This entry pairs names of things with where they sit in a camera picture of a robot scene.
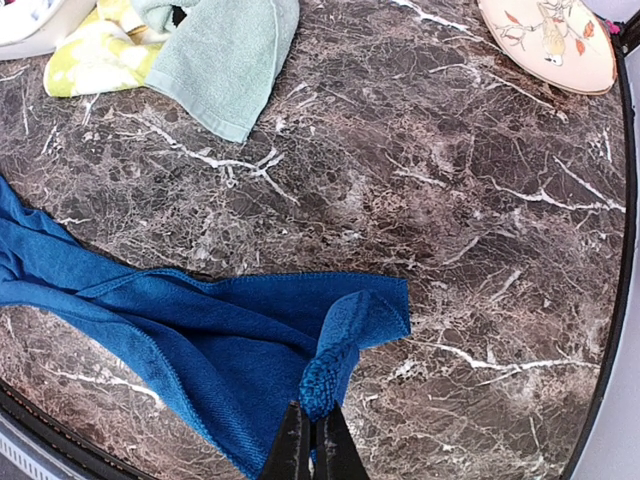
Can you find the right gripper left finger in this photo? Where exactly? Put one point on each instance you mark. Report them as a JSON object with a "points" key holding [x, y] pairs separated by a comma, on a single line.
{"points": [[291, 450]]}

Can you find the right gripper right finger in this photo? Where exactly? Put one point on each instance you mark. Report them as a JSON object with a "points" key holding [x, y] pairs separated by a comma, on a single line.
{"points": [[336, 454]]}

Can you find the blue towel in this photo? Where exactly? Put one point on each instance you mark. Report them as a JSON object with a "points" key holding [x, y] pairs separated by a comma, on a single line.
{"points": [[228, 357]]}

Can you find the sage green towel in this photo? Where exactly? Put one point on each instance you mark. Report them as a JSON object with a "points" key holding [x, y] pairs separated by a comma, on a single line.
{"points": [[221, 58]]}

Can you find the yellow-green patterned towel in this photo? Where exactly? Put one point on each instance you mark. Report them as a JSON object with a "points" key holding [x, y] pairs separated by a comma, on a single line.
{"points": [[112, 50]]}

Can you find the cream bird-pattern plate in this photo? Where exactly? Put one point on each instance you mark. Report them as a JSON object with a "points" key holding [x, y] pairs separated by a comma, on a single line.
{"points": [[560, 42]]}

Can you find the white plastic basket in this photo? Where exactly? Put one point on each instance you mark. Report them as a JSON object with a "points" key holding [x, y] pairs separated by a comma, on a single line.
{"points": [[48, 20]]}

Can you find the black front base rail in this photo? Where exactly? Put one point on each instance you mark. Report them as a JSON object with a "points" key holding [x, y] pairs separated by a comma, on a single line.
{"points": [[66, 455]]}

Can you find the white slotted cable duct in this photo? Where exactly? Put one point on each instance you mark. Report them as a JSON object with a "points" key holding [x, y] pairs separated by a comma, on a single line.
{"points": [[18, 463]]}

